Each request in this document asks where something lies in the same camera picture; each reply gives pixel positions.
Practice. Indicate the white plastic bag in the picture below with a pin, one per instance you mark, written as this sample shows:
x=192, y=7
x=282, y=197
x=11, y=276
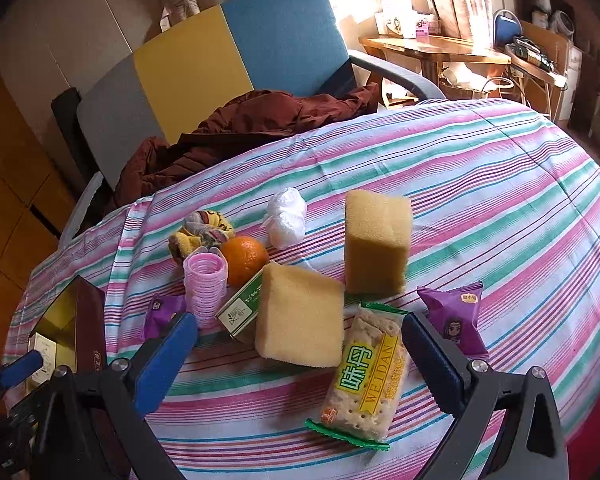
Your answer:
x=286, y=220

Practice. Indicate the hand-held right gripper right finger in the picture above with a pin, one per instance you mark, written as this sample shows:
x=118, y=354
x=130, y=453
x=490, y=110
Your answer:
x=432, y=360

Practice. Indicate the pink small box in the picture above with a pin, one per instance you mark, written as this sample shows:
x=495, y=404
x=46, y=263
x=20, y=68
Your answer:
x=426, y=26

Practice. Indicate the blue folding chair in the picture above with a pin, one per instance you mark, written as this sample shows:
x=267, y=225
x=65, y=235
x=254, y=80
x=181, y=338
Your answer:
x=505, y=27

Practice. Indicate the wooden side table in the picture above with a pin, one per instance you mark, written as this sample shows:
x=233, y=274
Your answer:
x=430, y=47

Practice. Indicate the white packaging box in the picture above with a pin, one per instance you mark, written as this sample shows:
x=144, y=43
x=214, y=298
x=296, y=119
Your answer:
x=395, y=15

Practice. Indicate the large purple snack packet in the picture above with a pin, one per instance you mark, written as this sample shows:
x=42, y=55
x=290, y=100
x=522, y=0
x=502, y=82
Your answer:
x=452, y=315

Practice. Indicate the brown box with gold lining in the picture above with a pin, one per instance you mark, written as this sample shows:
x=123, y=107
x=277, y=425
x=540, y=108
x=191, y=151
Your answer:
x=87, y=320

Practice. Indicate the grey yellow blue armchair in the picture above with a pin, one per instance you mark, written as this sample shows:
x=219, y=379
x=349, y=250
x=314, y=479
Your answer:
x=275, y=35

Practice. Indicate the cardboard sheet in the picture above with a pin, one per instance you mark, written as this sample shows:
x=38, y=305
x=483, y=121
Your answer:
x=555, y=40

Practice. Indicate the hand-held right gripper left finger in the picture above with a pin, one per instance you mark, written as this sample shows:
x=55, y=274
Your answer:
x=165, y=357

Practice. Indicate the red cloth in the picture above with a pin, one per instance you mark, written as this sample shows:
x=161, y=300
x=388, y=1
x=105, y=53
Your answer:
x=597, y=435

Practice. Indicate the brown padded jacket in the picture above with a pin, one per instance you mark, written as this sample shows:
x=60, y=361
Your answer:
x=260, y=120

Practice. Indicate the yellow patterned cloth bundle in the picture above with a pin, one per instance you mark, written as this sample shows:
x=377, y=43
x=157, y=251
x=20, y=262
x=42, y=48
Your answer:
x=200, y=232

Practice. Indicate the metal-legged folding table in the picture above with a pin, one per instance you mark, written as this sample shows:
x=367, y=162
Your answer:
x=540, y=72

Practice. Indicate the small purple snack packet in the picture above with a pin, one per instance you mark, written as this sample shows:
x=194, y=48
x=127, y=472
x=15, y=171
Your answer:
x=159, y=311

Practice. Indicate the basket with white items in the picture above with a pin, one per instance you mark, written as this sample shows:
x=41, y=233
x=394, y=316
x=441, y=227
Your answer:
x=460, y=77

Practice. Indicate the orange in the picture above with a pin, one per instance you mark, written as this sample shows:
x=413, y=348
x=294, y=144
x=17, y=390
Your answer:
x=245, y=260

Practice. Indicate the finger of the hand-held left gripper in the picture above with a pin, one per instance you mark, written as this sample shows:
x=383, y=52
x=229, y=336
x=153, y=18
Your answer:
x=15, y=369

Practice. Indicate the white round appliance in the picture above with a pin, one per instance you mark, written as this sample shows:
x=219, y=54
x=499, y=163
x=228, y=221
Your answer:
x=562, y=22

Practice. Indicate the green and white carton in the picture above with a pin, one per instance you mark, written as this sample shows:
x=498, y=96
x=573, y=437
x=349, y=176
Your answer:
x=237, y=311

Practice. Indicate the stack of pink cups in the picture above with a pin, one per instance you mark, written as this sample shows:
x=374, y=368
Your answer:
x=206, y=280

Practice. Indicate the cracker packet with green ends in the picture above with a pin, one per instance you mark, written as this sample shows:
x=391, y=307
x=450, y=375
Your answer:
x=365, y=375

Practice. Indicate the white panelled wardrobe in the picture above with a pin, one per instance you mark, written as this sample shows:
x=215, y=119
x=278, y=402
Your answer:
x=70, y=35

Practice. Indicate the tall yellow sponge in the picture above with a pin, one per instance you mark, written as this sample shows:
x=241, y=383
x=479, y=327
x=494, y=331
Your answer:
x=377, y=245

